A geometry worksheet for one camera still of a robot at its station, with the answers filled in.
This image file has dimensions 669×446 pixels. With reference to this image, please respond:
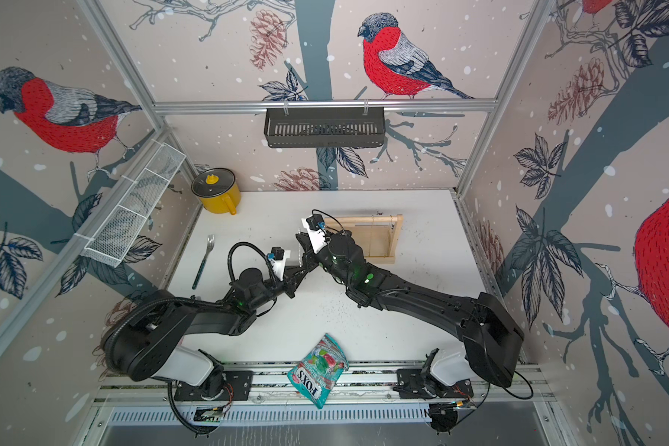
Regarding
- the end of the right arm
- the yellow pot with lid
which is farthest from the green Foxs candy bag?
the yellow pot with lid

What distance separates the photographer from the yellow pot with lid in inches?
42.8

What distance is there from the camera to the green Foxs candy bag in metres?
0.72

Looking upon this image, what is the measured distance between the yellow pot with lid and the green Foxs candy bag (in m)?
0.65

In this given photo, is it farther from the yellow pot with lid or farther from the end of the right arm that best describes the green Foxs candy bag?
the yellow pot with lid
